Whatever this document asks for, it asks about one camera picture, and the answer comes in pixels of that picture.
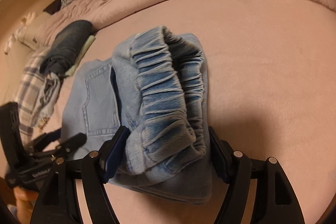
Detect light blue denim pants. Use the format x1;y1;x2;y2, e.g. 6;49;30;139
61;26;212;204

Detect left hand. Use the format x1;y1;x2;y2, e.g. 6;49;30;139
14;186;38;224

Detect plaid checked cloth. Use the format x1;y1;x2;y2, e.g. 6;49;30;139
15;47;50;144

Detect grey crumpled garment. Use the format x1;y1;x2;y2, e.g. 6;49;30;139
31;72;62;128

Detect pale green folded cloth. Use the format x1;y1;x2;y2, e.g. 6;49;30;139
65;35;96;77

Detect pink pillow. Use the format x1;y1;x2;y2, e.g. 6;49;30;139
3;11;53;55

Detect dark navy folded garment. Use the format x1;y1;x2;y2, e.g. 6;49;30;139
39;20;93;77

